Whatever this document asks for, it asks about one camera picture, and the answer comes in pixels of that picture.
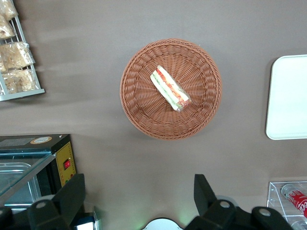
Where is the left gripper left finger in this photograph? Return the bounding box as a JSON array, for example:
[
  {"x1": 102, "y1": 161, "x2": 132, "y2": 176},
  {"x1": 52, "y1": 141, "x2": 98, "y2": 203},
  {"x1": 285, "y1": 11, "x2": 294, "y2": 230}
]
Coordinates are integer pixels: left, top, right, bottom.
[{"x1": 26, "y1": 173, "x2": 86, "y2": 230}]

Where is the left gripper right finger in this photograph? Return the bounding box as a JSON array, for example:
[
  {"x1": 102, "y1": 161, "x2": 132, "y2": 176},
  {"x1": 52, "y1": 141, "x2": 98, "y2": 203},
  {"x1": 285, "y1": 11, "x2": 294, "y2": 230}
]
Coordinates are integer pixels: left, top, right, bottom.
[{"x1": 184, "y1": 173, "x2": 240, "y2": 230}]

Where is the plastic sandwich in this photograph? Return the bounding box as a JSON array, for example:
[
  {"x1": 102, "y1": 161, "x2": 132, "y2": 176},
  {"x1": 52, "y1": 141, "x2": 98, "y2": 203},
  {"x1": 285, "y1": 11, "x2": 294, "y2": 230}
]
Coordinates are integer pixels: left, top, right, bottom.
[{"x1": 150, "y1": 65, "x2": 192, "y2": 113}]

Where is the round brown wicker basket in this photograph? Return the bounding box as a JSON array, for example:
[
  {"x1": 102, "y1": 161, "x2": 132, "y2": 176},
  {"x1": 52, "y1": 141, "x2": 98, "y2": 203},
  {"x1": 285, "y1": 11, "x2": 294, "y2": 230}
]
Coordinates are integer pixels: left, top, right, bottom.
[{"x1": 119, "y1": 38, "x2": 223, "y2": 141}]

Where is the cream rectangular serving tray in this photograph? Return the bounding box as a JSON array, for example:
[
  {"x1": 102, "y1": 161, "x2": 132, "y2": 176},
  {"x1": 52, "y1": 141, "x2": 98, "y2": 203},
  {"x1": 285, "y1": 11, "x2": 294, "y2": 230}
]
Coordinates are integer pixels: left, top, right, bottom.
[{"x1": 265, "y1": 54, "x2": 307, "y2": 140}]

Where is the tray of packaged snacks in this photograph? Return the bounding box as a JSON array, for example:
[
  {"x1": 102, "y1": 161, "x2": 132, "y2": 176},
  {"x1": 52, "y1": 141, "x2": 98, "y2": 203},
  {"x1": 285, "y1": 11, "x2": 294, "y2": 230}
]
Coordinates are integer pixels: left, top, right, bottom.
[{"x1": 0, "y1": 0, "x2": 46, "y2": 102}]

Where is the steel warmer pan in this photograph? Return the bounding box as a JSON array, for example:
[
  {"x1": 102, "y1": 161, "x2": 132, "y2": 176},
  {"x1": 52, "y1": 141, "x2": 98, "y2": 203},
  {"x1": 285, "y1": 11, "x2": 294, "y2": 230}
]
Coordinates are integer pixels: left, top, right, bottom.
[{"x1": 0, "y1": 162, "x2": 43, "y2": 207}]

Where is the black food warmer display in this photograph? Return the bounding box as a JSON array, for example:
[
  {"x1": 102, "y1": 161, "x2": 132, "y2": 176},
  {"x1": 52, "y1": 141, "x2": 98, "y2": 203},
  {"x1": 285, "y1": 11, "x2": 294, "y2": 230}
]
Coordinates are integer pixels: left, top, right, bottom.
[{"x1": 0, "y1": 134, "x2": 102, "y2": 230}]

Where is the clear acrylic bottle rack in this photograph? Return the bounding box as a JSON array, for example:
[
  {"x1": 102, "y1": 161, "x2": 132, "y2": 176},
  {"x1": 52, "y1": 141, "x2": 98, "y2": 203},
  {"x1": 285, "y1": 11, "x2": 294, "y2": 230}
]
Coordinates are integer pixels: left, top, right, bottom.
[{"x1": 266, "y1": 181, "x2": 307, "y2": 230}]

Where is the clear bagged pastry snack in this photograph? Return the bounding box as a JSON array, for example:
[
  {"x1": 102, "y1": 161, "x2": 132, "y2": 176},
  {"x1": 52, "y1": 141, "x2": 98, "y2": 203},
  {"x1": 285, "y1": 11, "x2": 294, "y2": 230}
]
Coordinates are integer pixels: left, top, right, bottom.
[
  {"x1": 0, "y1": 14, "x2": 16, "y2": 40},
  {"x1": 0, "y1": 41, "x2": 36, "y2": 73},
  {"x1": 1, "y1": 69, "x2": 39, "y2": 94},
  {"x1": 0, "y1": 0, "x2": 19, "y2": 20}
]

